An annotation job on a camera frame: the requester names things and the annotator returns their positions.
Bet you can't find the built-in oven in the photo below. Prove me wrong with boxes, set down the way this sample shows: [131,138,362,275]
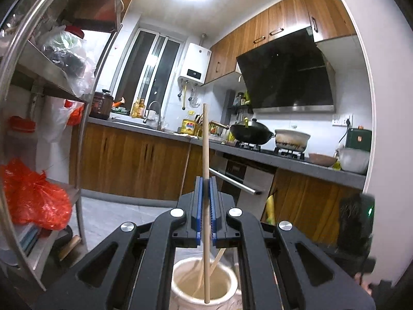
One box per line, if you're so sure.
[210,157,276,205]

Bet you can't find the small red plastic bag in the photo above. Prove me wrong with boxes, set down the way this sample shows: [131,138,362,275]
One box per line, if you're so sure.
[66,100,85,126]

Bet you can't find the wooden chopstick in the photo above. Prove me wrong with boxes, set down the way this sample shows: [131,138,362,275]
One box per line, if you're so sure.
[199,103,212,305]
[209,248,226,276]

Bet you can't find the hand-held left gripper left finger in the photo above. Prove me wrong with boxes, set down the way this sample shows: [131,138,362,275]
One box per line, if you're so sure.
[34,176,204,310]

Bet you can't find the wooden kitchen counter cabinets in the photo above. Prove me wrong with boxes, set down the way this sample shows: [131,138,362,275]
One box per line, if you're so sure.
[69,116,368,246]

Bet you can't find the red-lidded clear container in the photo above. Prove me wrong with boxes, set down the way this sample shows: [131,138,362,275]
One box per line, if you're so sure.
[6,115,36,156]

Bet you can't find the wooden wall cabinets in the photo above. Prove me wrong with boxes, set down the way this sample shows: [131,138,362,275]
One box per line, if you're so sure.
[203,0,357,86]

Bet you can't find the cream ceramic double utensil holder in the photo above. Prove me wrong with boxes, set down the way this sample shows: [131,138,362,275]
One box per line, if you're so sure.
[170,258,242,310]

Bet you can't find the steel faucet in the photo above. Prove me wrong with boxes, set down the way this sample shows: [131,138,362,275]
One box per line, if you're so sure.
[144,101,163,130]

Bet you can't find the yellow curved item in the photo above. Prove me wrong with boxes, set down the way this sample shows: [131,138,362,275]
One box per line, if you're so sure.
[265,194,277,226]

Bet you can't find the white plastic bag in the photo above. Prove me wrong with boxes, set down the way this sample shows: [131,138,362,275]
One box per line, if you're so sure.
[35,95,80,144]

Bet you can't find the yellow oil bottle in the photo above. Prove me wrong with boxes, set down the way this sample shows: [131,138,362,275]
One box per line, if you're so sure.
[181,114,197,135]

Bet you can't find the stainless steel shelving rack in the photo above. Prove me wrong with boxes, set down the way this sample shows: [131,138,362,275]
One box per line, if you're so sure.
[0,0,125,298]

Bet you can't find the gas stove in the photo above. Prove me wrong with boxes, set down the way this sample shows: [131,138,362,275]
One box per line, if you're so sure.
[234,140,305,160]

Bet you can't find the white basin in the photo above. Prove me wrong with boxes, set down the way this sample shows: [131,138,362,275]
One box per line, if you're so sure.
[336,147,371,174]

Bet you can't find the clear plastic bag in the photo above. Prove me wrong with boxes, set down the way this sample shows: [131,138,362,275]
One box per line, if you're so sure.
[35,24,97,97]

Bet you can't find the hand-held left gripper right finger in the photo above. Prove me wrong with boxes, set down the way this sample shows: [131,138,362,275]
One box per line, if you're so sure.
[208,176,376,310]

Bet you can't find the white water heater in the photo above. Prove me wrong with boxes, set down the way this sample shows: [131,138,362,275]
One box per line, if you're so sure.
[177,43,212,86]

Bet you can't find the dark green appliance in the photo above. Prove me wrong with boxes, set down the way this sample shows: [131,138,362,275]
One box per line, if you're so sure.
[346,126,372,152]

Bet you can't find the dark red rice cooker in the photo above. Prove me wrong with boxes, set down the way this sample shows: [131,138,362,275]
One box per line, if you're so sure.
[89,89,114,120]

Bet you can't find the wooden-handled tool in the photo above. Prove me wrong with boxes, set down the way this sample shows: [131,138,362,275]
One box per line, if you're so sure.
[58,234,81,260]

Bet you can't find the large red plastic bag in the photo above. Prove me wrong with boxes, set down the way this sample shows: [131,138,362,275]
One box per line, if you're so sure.
[0,158,73,231]

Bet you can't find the black range hood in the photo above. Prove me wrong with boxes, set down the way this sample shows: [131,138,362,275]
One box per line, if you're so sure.
[236,27,336,113]

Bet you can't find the kitchen window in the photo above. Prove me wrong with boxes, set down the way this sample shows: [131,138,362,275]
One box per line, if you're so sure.
[113,27,186,123]

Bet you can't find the white cooking pot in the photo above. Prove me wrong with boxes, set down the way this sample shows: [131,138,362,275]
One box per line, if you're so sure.
[275,129,311,152]

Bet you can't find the black wok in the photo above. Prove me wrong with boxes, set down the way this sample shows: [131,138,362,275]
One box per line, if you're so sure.
[230,118,275,145]

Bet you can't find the brown bowl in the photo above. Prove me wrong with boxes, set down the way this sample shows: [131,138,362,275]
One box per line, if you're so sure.
[308,153,337,168]

